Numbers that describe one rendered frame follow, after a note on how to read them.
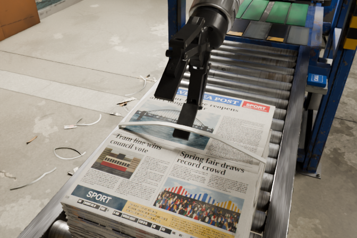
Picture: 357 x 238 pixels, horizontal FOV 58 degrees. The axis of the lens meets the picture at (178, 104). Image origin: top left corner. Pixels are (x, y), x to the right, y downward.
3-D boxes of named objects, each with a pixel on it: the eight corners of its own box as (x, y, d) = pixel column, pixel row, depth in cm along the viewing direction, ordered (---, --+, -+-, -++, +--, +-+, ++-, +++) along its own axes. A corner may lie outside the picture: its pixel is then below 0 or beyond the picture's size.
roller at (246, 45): (298, 63, 151) (300, 53, 148) (202, 48, 165) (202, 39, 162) (298, 59, 155) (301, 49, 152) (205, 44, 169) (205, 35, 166)
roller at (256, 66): (294, 83, 136) (297, 72, 133) (189, 64, 150) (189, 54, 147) (295, 77, 139) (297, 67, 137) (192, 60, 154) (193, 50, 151)
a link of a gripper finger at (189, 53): (209, 49, 58) (210, 42, 58) (188, 61, 48) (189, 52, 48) (188, 47, 60) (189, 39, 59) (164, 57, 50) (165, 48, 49)
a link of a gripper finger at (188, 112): (183, 102, 62) (184, 104, 62) (171, 135, 59) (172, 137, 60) (198, 105, 61) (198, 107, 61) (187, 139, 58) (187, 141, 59)
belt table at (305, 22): (316, 66, 159) (321, 48, 153) (192, 47, 178) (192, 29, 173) (320, 20, 213) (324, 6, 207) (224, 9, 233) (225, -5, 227)
